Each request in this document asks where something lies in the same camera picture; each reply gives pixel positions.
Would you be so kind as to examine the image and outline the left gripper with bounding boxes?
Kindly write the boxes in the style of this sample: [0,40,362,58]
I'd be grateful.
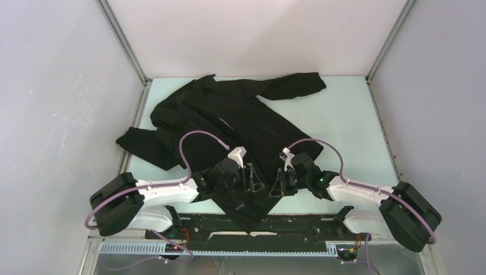
[215,163,264,193]

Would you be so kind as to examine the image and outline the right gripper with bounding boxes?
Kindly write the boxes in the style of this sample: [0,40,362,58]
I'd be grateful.
[269,167,310,197]

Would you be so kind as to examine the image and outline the black jacket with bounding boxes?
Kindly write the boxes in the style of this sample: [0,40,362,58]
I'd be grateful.
[116,72,326,231]

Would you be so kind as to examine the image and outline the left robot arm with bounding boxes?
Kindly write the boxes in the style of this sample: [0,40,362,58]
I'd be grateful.
[89,158,265,239]

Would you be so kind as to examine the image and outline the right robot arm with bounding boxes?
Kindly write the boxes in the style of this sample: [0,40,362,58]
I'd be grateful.
[270,149,442,253]

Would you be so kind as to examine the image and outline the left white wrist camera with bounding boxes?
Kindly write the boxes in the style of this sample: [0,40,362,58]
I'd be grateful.
[227,146,246,168]

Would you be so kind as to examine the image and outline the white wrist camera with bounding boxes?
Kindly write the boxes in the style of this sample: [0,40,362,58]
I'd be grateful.
[279,147,295,172]
[227,146,246,168]

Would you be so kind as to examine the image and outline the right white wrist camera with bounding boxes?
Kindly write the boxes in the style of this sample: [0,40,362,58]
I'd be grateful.
[279,147,295,172]

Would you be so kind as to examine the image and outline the grey slotted cable duct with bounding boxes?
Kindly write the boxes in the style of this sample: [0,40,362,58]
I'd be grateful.
[99,242,338,257]

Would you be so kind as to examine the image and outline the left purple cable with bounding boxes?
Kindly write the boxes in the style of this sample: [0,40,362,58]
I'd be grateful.
[84,130,231,230]

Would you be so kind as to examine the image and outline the left aluminium frame post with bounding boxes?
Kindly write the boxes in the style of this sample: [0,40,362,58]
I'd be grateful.
[95,0,152,171]

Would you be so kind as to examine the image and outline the aluminium frame post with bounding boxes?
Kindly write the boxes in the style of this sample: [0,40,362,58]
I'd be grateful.
[365,0,418,180]
[95,0,152,171]

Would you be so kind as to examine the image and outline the right aluminium frame post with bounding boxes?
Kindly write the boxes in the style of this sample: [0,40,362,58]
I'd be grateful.
[365,0,418,180]

